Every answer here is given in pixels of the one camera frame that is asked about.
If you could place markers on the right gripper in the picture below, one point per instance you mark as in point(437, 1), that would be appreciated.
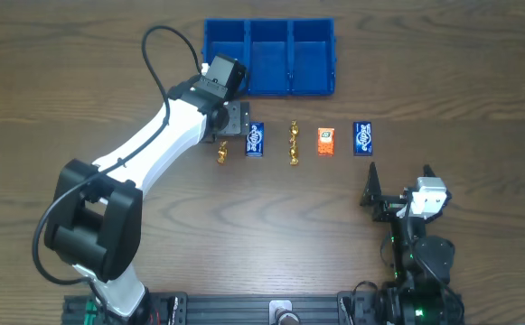
point(386, 208)

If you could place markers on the blue candy pack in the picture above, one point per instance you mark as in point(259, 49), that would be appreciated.
point(362, 138)
point(255, 140)

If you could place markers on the orange candy box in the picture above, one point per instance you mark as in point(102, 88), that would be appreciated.
point(326, 142)

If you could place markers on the gold candy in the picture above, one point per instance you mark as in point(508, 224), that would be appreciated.
point(294, 155)
point(294, 131)
point(221, 153)

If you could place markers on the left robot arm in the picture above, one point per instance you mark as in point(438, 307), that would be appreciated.
point(171, 131)

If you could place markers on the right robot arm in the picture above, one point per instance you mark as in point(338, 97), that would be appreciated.
point(434, 257)

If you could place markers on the blue tray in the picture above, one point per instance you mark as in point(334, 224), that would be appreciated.
point(289, 67)

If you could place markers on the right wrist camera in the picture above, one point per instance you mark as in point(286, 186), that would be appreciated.
point(429, 196)

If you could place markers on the mounting rail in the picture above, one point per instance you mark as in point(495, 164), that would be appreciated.
point(226, 309)

